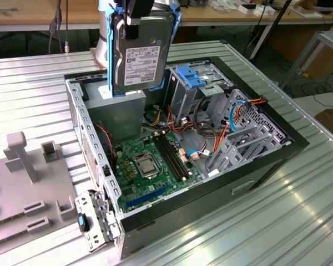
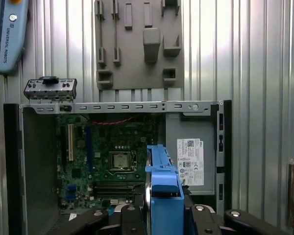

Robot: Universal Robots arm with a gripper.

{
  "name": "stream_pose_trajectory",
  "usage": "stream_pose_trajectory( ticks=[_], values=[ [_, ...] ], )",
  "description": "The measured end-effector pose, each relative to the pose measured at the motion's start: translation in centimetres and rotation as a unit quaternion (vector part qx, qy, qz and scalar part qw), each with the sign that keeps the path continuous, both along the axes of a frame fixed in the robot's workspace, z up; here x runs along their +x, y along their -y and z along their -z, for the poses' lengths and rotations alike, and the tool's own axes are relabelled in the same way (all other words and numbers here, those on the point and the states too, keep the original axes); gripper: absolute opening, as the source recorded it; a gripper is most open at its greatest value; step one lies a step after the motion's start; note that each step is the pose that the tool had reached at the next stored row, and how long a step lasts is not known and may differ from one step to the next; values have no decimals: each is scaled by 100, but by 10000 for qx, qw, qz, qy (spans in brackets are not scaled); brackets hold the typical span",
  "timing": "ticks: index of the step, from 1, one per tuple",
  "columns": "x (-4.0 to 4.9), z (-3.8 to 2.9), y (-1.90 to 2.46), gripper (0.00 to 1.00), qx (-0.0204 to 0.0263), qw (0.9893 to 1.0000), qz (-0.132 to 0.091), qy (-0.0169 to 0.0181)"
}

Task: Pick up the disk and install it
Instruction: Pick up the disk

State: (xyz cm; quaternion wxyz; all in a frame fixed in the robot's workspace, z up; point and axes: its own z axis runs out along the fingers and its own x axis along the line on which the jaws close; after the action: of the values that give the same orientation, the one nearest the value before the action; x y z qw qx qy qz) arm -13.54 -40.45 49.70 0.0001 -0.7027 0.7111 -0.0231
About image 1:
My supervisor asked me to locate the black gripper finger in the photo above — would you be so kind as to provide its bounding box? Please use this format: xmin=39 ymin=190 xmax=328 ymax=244
xmin=124 ymin=0 xmax=154 ymax=40

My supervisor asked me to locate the hard disk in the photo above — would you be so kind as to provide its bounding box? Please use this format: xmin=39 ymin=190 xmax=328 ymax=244
xmin=105 ymin=2 xmax=183 ymax=98

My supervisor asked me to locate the orange power wire black plug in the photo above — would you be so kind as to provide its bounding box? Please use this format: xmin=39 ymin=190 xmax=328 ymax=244
xmin=210 ymin=95 xmax=268 ymax=158

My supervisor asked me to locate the grey perforated disk bay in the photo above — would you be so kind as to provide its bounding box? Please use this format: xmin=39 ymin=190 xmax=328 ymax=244
xmin=205 ymin=88 xmax=292 ymax=178

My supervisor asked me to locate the blue plastic drive latch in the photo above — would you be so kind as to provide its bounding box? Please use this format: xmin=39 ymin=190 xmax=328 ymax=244
xmin=175 ymin=65 xmax=209 ymax=89

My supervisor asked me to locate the wooden desk with clutter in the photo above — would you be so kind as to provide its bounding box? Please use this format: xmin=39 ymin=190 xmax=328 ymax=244
xmin=180 ymin=0 xmax=333 ymax=28

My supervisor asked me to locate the grey optical drive cage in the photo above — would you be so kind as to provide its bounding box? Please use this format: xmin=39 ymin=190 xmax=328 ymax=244
xmin=165 ymin=62 xmax=234 ymax=127

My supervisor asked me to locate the grey power supply unit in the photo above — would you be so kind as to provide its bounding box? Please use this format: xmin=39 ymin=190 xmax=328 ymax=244
xmin=84 ymin=81 xmax=147 ymax=144

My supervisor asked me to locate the white box black top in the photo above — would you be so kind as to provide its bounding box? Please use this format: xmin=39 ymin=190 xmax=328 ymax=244
xmin=238 ymin=3 xmax=258 ymax=14

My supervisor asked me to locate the plain white box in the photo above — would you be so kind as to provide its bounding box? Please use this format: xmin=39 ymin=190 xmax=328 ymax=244
xmin=254 ymin=7 xmax=275 ymax=17

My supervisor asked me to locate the black RAM slot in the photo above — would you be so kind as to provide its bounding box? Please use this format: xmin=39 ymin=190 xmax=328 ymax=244
xmin=157 ymin=134 xmax=185 ymax=181
xmin=163 ymin=131 xmax=192 ymax=178
xmin=153 ymin=134 xmax=182 ymax=182
xmin=160 ymin=132 xmax=189 ymax=180

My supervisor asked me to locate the CPU socket with silver CPU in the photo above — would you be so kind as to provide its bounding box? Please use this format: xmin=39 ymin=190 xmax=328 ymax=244
xmin=132 ymin=153 xmax=161 ymax=180

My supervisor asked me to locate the green motherboard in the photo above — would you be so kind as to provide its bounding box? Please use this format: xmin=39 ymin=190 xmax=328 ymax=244
xmin=115 ymin=130 xmax=205 ymax=214

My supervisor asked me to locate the blue expansion slot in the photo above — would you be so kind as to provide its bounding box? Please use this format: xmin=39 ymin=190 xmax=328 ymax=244
xmin=126 ymin=185 xmax=169 ymax=208

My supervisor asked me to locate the black open PC case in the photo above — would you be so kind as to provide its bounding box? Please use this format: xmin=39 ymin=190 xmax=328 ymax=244
xmin=63 ymin=55 xmax=310 ymax=260

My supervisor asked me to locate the blue black retainer latch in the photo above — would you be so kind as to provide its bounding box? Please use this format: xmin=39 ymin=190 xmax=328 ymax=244
xmin=77 ymin=212 xmax=90 ymax=233

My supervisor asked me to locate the grey parts rack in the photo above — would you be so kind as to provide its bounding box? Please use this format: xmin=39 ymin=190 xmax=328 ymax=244
xmin=0 ymin=131 xmax=78 ymax=252

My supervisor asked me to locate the yellow black wire bundle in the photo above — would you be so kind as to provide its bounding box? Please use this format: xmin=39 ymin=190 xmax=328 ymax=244
xmin=148 ymin=109 xmax=164 ymax=127

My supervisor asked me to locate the black looped cable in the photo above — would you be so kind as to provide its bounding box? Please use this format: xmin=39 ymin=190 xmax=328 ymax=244
xmin=193 ymin=96 xmax=216 ymax=136

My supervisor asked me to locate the orange red wire bundle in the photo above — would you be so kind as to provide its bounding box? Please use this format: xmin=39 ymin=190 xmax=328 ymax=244
xmin=166 ymin=106 xmax=196 ymax=136

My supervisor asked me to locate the red black fan wire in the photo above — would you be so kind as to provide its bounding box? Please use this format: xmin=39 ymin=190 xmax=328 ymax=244
xmin=95 ymin=123 xmax=118 ymax=168

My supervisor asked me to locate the blue data wire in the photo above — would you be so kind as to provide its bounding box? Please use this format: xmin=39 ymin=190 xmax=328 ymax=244
xmin=229 ymin=102 xmax=252 ymax=132

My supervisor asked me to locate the purple wires white connector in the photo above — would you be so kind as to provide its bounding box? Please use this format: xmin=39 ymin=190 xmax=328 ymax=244
xmin=188 ymin=138 xmax=211 ymax=161

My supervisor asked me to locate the grey metal frame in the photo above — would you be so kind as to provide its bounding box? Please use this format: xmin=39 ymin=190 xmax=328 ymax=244
xmin=282 ymin=30 xmax=333 ymax=89

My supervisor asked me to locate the silver expansion bracket retainer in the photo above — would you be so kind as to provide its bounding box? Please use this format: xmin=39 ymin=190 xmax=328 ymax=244
xmin=74 ymin=189 xmax=122 ymax=253

